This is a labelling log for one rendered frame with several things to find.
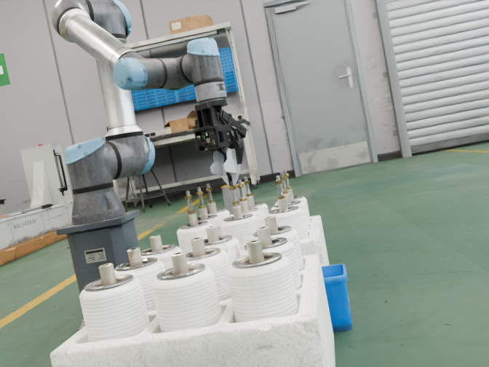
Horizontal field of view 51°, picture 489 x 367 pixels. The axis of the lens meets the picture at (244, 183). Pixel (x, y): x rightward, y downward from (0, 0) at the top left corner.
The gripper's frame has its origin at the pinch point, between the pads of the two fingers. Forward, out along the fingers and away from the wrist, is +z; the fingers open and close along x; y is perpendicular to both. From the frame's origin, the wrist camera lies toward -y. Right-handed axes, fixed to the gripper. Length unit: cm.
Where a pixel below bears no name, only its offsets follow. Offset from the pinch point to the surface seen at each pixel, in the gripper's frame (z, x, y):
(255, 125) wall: -35, -272, -419
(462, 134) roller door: 21, -64, -533
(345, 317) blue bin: 32.1, 28.9, 8.1
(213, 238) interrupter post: 9.0, 14.2, 28.1
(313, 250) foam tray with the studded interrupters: 19.2, 19.2, -0.4
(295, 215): 11.0, 14.9, -2.7
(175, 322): 16, 25, 53
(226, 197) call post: 7.3, -25.5, -28.3
